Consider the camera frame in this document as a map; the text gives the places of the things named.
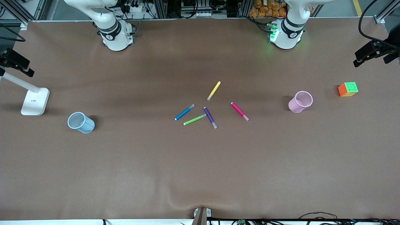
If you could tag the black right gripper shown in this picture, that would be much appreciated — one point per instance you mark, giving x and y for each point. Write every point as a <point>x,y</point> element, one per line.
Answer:
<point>7,58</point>

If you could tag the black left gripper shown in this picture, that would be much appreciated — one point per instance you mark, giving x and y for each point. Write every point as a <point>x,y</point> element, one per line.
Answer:
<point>394,40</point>

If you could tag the pink marker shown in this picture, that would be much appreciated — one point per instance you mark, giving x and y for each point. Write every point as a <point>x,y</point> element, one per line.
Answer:
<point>239,111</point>

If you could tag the blue marker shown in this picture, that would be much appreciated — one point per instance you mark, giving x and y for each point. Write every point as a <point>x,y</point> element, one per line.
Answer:
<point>184,112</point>

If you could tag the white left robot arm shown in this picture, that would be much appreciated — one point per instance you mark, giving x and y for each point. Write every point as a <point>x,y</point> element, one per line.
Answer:
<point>286,39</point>

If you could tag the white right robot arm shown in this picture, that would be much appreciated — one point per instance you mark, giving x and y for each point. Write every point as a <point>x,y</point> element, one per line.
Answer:
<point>115,40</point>

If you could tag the white desk lamp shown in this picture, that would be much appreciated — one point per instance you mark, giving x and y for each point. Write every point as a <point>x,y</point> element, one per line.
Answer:
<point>34,101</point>

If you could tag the colourful puzzle cube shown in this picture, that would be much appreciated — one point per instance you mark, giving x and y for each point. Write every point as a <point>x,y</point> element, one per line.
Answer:
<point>348,89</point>

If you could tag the pink plastic cup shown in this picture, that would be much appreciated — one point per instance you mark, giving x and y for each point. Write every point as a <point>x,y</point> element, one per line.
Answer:
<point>299,103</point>

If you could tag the blue plastic cup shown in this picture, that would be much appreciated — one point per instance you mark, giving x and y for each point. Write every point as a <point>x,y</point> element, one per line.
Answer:
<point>82,123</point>

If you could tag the orange snack bag pile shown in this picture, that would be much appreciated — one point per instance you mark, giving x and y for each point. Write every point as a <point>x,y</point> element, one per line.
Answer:
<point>267,9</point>

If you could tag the white power strip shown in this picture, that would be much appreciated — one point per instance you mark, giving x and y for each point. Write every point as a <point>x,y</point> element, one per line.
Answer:
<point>137,8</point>
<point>203,14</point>

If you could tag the yellow marker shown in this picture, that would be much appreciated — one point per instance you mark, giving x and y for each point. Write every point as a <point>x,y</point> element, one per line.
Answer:
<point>214,90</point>

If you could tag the purple marker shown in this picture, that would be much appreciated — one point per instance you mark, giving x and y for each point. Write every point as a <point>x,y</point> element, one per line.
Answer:
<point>210,117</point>

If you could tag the green marker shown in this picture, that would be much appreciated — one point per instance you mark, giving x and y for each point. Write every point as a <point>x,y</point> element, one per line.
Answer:
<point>194,119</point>

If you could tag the green terminal connector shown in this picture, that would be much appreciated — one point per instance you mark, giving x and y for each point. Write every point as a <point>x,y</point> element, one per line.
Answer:
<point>241,222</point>

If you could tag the aluminium corner bracket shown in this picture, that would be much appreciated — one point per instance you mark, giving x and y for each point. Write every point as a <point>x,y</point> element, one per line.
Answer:
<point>379,19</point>
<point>24,26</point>

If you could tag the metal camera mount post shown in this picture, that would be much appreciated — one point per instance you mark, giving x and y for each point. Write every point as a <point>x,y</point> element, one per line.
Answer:
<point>201,216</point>

